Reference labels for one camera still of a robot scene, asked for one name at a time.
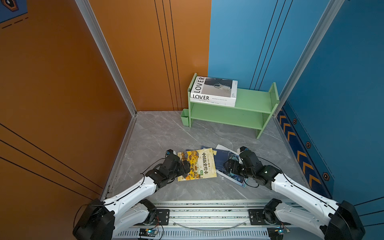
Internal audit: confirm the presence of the green wooden two-tier shelf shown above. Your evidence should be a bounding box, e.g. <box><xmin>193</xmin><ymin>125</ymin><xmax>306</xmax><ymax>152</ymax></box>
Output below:
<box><xmin>187</xmin><ymin>73</ymin><xmax>280</xmax><ymax>139</ymax></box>

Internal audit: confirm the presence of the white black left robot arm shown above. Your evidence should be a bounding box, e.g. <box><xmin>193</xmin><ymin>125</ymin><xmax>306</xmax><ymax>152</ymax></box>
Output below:
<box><xmin>73</xmin><ymin>151</ymin><xmax>191</xmax><ymax>240</ymax></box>

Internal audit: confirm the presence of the white LOVER book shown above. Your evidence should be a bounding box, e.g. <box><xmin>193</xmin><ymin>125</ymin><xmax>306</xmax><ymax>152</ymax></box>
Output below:
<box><xmin>190</xmin><ymin>76</ymin><xmax>238</xmax><ymax>104</ymax></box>

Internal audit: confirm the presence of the small green box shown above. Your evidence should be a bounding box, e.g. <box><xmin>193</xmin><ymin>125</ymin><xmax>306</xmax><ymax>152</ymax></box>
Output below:
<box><xmin>180</xmin><ymin>109</ymin><xmax>190</xmax><ymax>127</ymax></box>

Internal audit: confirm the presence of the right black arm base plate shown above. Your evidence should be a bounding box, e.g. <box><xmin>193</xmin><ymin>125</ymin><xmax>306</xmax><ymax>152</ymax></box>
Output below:
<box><xmin>248</xmin><ymin>209</ymin><xmax>282</xmax><ymax>226</ymax></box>

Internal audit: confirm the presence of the white book with brown pattern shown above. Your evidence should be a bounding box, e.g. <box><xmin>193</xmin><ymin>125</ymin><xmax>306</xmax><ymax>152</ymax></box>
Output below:
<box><xmin>190</xmin><ymin>99</ymin><xmax>236</xmax><ymax>107</ymax></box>

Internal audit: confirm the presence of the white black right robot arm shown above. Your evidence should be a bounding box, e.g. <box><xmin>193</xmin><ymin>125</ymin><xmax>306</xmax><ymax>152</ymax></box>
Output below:
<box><xmin>224</xmin><ymin>147</ymin><xmax>366</xmax><ymax>240</ymax></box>

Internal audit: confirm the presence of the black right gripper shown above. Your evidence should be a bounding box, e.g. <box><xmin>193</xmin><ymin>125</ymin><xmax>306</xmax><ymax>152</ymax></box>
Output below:
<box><xmin>221</xmin><ymin>159</ymin><xmax>255</xmax><ymax>179</ymax></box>

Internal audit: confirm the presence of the green circuit board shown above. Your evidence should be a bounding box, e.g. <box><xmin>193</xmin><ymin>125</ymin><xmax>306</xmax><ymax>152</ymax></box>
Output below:
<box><xmin>139</xmin><ymin>228</ymin><xmax>161</xmax><ymax>240</ymax></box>
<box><xmin>267</xmin><ymin>227</ymin><xmax>291</xmax><ymax>240</ymax></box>

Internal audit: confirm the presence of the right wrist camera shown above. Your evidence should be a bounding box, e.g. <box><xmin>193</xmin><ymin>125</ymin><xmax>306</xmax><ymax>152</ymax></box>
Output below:
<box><xmin>237</xmin><ymin>146</ymin><xmax>248</xmax><ymax>154</ymax></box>

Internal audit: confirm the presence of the left green circuit board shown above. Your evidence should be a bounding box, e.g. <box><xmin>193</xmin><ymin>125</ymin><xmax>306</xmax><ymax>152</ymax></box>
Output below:
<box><xmin>139</xmin><ymin>228</ymin><xmax>161</xmax><ymax>240</ymax></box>

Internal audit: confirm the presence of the aluminium mounting rail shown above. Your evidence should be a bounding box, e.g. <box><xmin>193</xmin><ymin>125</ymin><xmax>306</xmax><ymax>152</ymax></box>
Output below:
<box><xmin>85</xmin><ymin>199</ymin><xmax>335</xmax><ymax>229</ymax></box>

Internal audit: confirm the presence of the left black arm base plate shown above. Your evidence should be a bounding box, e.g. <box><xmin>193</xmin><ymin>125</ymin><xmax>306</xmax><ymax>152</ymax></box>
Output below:
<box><xmin>142</xmin><ymin>209</ymin><xmax>170</xmax><ymax>226</ymax></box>

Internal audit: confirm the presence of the yellow illustrated Chinese book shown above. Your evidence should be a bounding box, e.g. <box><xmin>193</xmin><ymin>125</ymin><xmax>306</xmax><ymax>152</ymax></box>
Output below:
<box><xmin>178</xmin><ymin>148</ymin><xmax>217</xmax><ymax>182</ymax></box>

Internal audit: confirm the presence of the right green circuit board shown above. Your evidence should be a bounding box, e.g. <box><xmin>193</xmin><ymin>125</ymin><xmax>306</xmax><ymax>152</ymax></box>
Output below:
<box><xmin>267</xmin><ymin>227</ymin><xmax>291</xmax><ymax>240</ymax></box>

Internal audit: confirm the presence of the dark blue circle-cover book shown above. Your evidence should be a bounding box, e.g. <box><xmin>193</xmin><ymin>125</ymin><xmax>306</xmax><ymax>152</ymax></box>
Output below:
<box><xmin>213</xmin><ymin>145</ymin><xmax>248</xmax><ymax>188</ymax></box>

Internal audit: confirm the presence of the blue book under yellow book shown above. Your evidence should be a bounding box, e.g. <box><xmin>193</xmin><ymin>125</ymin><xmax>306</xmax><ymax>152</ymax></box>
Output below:
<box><xmin>187</xmin><ymin>146</ymin><xmax>218</xmax><ymax>156</ymax></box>

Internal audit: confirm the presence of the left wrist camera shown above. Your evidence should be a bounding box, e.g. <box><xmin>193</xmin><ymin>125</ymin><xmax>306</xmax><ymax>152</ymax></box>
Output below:
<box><xmin>165</xmin><ymin>149</ymin><xmax>177</xmax><ymax>158</ymax></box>

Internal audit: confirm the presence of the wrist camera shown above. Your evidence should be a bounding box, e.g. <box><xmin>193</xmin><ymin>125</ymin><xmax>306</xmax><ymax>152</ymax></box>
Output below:
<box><xmin>237</xmin><ymin>146</ymin><xmax>248</xmax><ymax>154</ymax></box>
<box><xmin>165</xmin><ymin>149</ymin><xmax>177</xmax><ymax>158</ymax></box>

